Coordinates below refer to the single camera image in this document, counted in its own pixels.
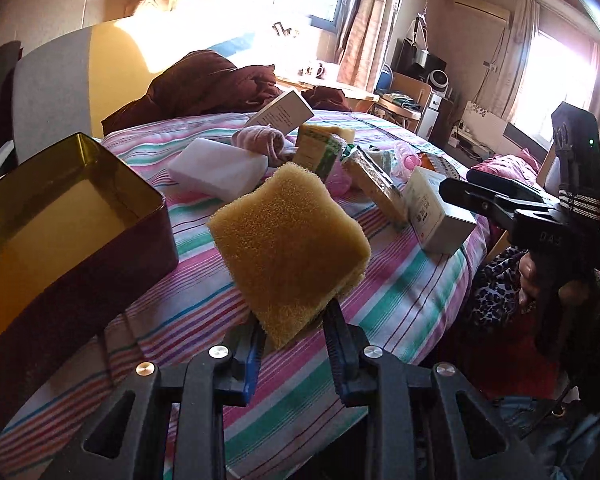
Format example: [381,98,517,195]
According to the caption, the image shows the thick yellow sponge block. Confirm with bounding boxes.
[330,127,355,144]

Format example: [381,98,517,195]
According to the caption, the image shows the flat tan box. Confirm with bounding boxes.
[342,145,408,226]

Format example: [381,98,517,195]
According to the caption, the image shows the patterned window curtain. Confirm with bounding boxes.
[338,0,400,92]

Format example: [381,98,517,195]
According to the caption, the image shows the dark red tin box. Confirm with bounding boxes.
[0,133,178,433]

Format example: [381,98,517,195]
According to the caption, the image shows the grey yellow chair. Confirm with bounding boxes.
[0,18,154,162]

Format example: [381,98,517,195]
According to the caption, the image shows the green yellow packet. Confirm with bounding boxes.
[292,124,347,182]

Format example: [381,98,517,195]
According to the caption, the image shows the yellow sponge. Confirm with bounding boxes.
[207,162,372,349]

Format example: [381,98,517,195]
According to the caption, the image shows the large white foam block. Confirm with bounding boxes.
[168,138,268,203]

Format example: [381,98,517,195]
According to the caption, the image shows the beige carton with text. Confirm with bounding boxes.
[246,88,314,134]

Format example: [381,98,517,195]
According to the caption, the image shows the wooden side table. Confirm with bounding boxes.
[372,73,432,133]

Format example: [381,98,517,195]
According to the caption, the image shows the person right hand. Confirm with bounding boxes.
[518,252,600,311]

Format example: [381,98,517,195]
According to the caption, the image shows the striped bed cloth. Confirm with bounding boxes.
[0,109,491,480]

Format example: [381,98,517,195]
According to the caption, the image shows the mug on windowsill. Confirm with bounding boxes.
[308,62,325,79]

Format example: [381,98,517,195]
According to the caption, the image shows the pink plastic bag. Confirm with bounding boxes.
[391,141,422,182]

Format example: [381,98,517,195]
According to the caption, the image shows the maroon blanket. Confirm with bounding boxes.
[100,49,352,137]

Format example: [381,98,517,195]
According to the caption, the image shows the white small carton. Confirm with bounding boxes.
[404,167,477,256]

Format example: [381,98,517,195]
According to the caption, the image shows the pink knitted sock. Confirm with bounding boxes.
[232,125,288,167]

